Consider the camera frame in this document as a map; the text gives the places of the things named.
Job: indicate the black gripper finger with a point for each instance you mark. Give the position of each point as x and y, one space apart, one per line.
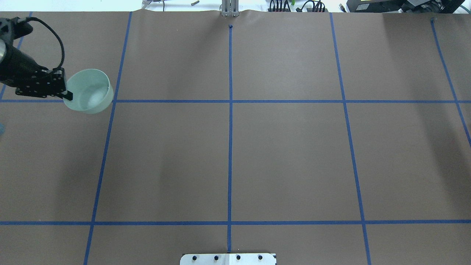
67 95

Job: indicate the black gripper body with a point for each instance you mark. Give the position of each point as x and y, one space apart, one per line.
19 66

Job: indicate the pale green bowl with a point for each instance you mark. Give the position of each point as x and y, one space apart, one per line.
91 90

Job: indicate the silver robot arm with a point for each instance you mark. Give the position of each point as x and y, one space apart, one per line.
29 79

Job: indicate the aluminium frame post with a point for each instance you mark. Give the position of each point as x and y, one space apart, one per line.
230 8

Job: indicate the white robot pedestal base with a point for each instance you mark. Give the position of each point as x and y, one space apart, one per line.
229 259

